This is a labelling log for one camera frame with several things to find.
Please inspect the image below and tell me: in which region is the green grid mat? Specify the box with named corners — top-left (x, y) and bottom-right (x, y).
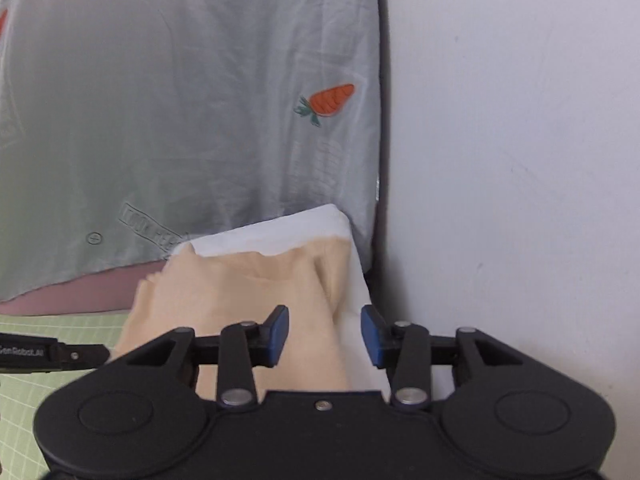
top-left (0, 310), bottom-right (131, 480)

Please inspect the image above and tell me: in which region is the white garment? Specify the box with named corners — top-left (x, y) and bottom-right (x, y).
top-left (170, 204), bottom-right (458, 401)

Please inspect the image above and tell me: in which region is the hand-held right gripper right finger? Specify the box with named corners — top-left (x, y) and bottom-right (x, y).
top-left (360, 304), bottom-right (531, 409)

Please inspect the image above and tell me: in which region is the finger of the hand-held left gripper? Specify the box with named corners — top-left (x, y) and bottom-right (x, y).
top-left (57, 342), bottom-right (111, 368)

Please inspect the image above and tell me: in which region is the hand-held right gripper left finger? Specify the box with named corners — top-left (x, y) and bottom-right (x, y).
top-left (110, 304), bottom-right (291, 409)

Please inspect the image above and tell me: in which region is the pink bed cover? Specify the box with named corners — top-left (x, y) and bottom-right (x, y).
top-left (0, 259), bottom-right (168, 317)

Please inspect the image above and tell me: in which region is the beige long-sleeved shirt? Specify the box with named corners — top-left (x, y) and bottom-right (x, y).
top-left (107, 239), bottom-right (351, 401)

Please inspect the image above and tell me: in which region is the grey carrot-print sheet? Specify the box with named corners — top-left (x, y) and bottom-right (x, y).
top-left (0, 0), bottom-right (386, 303)

